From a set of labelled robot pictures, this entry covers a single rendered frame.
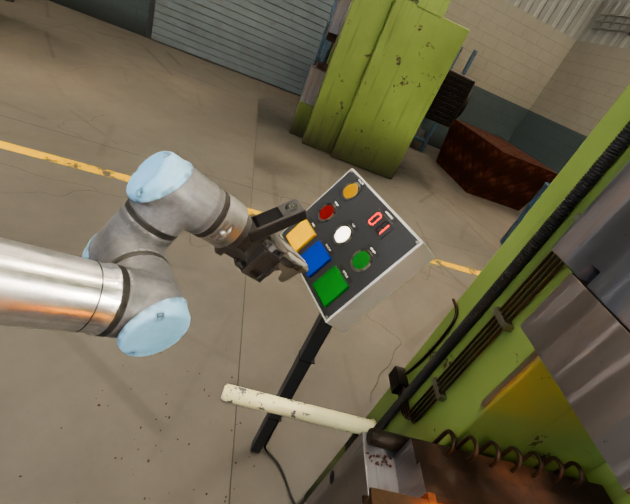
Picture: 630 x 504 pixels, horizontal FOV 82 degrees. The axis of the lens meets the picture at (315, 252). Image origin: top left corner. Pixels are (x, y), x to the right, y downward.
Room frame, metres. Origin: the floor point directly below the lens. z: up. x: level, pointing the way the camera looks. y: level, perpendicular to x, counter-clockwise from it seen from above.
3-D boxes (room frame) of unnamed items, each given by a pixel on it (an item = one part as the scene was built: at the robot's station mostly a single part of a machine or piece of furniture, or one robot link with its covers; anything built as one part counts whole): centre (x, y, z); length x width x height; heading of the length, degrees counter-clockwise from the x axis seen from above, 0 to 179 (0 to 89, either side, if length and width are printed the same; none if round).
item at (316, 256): (0.78, -0.01, 1.01); 0.07 x 0.05 x 0.07; 37
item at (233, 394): (0.64, -0.15, 0.62); 0.44 x 0.05 x 0.05; 102
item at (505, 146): (7.25, -2.27, 0.43); 1.89 x 1.20 x 0.85; 20
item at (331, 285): (0.70, -0.07, 1.01); 0.07 x 0.05 x 0.07; 37
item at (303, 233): (0.86, 0.05, 1.01); 0.07 x 0.05 x 0.07; 37
